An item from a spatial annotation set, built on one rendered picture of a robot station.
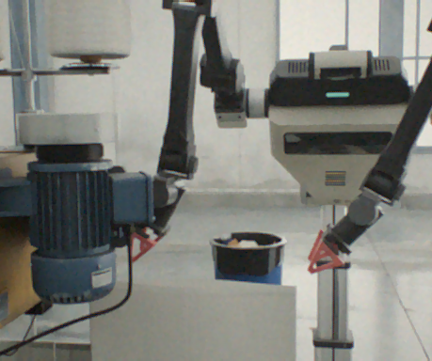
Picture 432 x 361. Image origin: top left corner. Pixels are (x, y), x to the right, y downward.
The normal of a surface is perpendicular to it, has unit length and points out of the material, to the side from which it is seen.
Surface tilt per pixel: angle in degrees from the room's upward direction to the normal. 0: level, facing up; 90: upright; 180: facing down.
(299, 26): 90
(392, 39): 90
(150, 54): 90
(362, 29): 90
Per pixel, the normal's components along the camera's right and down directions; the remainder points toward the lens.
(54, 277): -0.28, 0.12
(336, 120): -0.11, -0.70
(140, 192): 0.26, 0.10
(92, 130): 0.66, 0.08
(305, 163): -0.11, 0.72
